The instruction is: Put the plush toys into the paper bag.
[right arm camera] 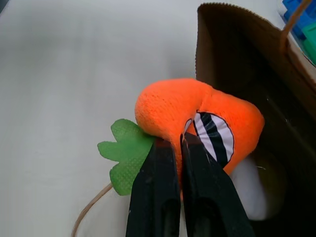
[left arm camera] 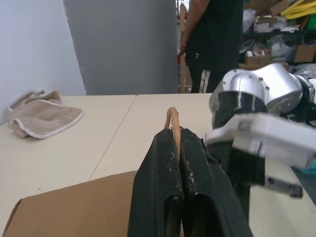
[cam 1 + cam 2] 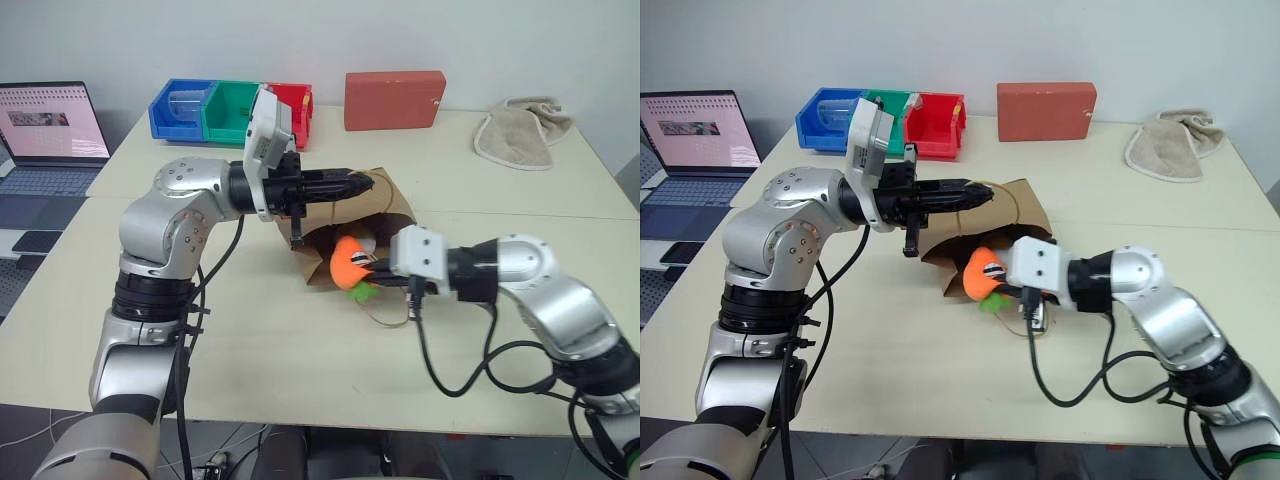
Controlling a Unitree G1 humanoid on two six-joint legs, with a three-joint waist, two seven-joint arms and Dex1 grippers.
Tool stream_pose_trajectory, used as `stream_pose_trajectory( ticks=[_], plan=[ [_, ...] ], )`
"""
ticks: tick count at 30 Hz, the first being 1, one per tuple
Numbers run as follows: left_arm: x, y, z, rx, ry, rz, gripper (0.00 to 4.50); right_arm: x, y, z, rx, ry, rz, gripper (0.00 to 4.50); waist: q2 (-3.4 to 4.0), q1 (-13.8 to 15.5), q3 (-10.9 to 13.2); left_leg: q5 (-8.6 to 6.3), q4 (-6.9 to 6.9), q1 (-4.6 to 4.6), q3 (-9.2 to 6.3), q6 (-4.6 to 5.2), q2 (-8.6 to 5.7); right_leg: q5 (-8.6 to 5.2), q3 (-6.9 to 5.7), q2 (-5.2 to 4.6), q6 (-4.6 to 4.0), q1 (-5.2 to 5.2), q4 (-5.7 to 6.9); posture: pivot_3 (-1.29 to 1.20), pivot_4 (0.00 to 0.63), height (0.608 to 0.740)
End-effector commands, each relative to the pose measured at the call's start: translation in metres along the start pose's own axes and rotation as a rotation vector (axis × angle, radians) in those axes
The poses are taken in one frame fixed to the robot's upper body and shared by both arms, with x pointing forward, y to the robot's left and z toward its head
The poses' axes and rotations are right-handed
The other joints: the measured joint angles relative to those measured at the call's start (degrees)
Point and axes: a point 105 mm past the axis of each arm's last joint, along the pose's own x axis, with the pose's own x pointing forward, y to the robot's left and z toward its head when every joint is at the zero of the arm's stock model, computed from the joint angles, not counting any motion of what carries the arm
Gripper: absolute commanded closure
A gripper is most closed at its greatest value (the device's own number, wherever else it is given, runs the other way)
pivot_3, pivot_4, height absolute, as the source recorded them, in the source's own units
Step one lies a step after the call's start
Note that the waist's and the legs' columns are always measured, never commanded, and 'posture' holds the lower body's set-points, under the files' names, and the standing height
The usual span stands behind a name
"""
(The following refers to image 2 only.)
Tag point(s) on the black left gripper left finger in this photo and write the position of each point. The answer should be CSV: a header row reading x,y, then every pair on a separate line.
x,y
153,187

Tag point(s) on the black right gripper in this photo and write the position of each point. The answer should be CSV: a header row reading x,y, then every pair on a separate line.
x,y
244,168

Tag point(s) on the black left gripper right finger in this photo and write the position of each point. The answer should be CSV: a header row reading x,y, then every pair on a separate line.
x,y
209,197

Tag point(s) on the person's bare hand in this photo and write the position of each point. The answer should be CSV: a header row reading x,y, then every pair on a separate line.
x,y
183,47

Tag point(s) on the wooden rack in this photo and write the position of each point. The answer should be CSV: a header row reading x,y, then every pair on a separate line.
x,y
183,71

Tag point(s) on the flat cardboard box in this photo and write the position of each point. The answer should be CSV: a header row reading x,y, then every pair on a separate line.
x,y
258,59

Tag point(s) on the beige terry towel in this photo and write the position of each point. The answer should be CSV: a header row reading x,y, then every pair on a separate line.
x,y
42,113

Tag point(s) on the grey partition panel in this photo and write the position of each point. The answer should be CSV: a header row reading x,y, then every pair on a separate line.
x,y
123,47

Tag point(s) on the brown cardboard box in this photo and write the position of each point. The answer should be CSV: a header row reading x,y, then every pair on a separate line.
x,y
304,53

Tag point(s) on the cluttered storage shelf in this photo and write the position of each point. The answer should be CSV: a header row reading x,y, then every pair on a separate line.
x,y
271,42

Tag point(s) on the person in black clothes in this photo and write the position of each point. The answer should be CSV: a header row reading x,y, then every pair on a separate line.
x,y
214,37

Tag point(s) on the yellow foam piece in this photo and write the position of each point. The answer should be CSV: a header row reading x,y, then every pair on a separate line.
x,y
300,8

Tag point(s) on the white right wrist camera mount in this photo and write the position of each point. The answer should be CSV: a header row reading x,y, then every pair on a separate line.
x,y
271,138

